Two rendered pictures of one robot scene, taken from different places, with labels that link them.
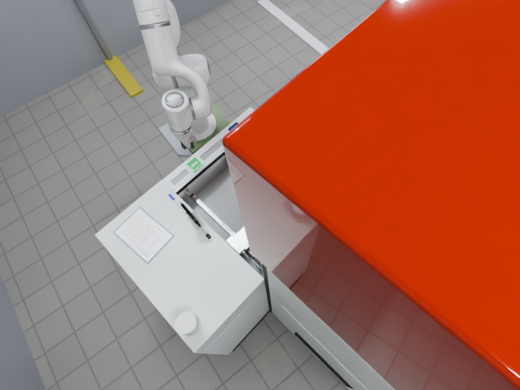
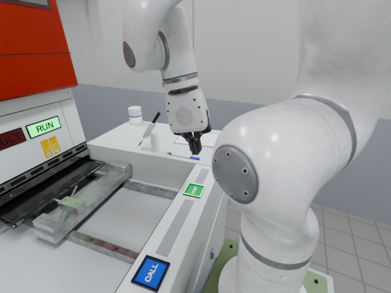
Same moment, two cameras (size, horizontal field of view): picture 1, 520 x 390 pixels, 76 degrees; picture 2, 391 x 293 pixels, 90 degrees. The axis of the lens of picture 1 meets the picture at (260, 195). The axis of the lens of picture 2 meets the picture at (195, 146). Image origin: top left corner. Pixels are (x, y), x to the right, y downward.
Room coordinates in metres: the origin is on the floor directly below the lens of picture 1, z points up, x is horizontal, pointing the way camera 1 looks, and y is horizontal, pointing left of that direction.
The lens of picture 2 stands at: (1.21, 0.03, 1.36)
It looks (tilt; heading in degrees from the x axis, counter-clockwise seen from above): 27 degrees down; 149
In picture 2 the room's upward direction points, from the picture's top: straight up
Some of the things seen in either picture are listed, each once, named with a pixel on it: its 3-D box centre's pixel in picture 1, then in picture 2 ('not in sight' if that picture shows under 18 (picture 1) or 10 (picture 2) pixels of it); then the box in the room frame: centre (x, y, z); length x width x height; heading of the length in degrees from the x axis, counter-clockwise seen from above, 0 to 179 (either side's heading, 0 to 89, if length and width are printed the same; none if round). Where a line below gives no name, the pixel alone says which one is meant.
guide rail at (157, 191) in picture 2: (230, 231); (133, 185); (0.52, 0.15, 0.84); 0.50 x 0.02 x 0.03; 40
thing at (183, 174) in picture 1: (217, 155); (179, 240); (0.89, 0.18, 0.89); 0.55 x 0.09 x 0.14; 130
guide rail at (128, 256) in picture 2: not in sight; (81, 239); (0.69, -0.06, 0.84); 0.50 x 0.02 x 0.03; 40
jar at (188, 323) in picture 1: (189, 323); (135, 115); (0.13, 0.29, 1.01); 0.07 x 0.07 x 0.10
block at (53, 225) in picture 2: not in sight; (49, 223); (0.64, -0.12, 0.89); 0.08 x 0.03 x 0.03; 40
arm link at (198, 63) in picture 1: (190, 80); (273, 188); (1.08, 0.24, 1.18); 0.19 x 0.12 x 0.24; 95
